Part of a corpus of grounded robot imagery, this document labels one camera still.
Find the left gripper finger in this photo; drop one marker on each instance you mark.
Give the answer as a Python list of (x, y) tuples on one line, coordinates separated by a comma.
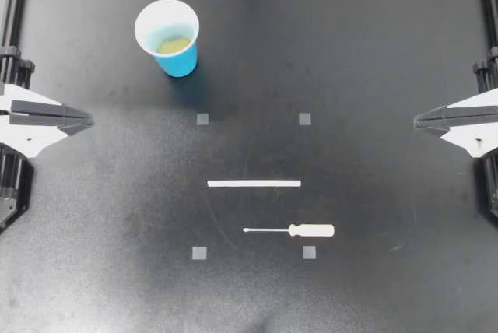
[(35, 101), (35, 142)]

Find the blue cup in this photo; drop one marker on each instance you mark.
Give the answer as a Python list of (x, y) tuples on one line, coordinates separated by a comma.
[(177, 62)]

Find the white screwdriver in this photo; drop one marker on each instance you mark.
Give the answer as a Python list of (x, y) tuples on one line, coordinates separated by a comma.
[(311, 230)]

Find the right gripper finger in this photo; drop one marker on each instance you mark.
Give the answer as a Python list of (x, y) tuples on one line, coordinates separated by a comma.
[(474, 104), (472, 142)]

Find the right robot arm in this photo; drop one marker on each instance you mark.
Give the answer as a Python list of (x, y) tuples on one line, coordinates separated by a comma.
[(489, 189)]

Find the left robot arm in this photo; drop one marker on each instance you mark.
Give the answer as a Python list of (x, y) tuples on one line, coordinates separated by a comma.
[(11, 185)]

